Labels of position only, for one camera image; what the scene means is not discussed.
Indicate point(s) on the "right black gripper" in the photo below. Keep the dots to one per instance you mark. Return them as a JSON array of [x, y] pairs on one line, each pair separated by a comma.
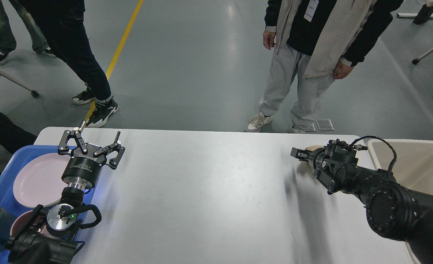
[[305, 155]]

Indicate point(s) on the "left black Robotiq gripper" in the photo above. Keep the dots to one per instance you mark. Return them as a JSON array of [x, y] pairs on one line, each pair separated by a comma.
[[83, 169]]

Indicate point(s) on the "brown paper ball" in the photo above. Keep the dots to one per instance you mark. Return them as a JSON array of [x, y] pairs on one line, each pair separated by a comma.
[[317, 152]]

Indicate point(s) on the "pink plate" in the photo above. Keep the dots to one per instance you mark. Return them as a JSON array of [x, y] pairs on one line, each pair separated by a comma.
[[40, 181]]

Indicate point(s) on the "pink HOME mug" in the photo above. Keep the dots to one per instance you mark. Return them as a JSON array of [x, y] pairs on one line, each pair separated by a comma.
[[21, 220]]

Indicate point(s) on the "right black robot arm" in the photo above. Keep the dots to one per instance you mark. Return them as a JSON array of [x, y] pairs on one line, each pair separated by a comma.
[[393, 211]]

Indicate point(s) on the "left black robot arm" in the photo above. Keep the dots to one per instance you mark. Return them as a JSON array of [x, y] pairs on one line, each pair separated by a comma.
[[47, 237]]

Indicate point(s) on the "left metal floor plate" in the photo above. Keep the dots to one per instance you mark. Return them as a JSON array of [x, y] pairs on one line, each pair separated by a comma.
[[310, 128]]

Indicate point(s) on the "metal floor plate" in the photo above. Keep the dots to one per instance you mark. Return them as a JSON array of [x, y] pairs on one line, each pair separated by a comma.
[[325, 125], [310, 128]]

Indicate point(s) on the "right metal floor plate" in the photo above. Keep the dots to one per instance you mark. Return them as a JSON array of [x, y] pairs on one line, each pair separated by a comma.
[[325, 125]]

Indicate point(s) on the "seated person black pants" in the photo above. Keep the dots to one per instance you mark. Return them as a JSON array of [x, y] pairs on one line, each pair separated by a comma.
[[13, 137]]

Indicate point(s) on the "blue plastic tray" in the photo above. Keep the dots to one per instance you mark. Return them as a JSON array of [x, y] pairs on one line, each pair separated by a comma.
[[7, 200]]

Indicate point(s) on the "person grey sweatpants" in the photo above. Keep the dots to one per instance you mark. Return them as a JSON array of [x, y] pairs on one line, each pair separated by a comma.
[[315, 42]]

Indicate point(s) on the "beige plastic bin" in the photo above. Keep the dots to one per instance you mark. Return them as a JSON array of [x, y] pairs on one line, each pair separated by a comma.
[[413, 168]]

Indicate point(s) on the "person dark jeans black sneakers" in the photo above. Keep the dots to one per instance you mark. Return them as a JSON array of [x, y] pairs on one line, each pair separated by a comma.
[[62, 24]]

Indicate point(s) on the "person black hoodie faded jeans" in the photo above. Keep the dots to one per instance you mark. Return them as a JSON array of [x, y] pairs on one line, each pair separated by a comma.
[[7, 39]]

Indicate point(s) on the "tripod stand leg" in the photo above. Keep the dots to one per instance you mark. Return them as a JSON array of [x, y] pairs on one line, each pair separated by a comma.
[[417, 16]]

